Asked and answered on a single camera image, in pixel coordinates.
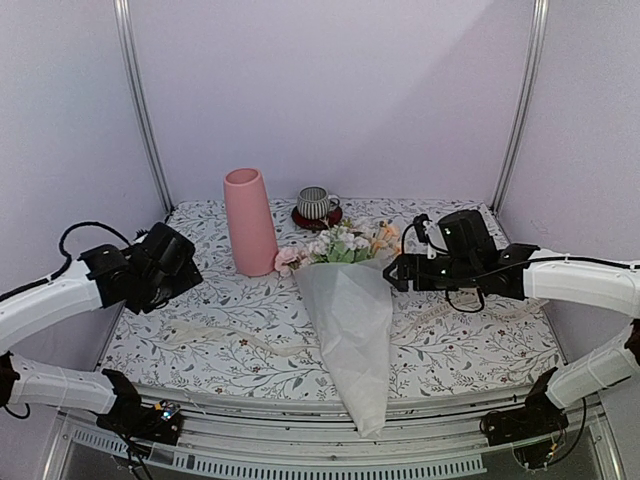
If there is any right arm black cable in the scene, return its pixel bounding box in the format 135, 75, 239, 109
399, 219, 640, 314

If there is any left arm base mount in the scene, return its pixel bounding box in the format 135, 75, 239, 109
96, 369, 184, 446

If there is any aluminium front rail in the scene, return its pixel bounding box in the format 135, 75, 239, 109
42, 387, 627, 479

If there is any aluminium frame post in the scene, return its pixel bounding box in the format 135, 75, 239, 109
490, 0, 550, 216
113, 0, 174, 214

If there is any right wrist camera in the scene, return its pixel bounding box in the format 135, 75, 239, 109
413, 214, 437, 259

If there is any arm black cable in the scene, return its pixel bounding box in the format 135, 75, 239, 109
0, 222, 151, 301
399, 219, 640, 314

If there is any floral patterned table mat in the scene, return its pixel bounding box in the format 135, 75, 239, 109
101, 201, 563, 402

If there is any striped grey ceramic cup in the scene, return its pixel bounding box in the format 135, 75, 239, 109
296, 186, 340, 220

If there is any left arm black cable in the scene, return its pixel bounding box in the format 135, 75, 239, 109
0, 222, 151, 301

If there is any right aluminium frame post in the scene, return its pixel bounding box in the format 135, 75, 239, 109
490, 0, 550, 216

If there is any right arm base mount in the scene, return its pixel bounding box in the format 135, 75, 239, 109
479, 367, 569, 446

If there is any pink tall vase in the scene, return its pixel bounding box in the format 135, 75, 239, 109
224, 168, 278, 277

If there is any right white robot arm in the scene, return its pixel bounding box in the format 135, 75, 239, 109
383, 210, 639, 436

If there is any left aluminium frame post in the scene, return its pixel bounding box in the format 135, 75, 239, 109
113, 0, 174, 214

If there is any cream printed ribbon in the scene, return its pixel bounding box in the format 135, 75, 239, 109
163, 300, 546, 357

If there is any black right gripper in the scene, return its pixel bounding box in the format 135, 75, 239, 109
384, 253, 479, 292

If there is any dark red saucer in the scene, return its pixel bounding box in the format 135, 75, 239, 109
291, 200, 343, 232

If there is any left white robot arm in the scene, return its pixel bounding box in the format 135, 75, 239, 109
1, 223, 202, 434

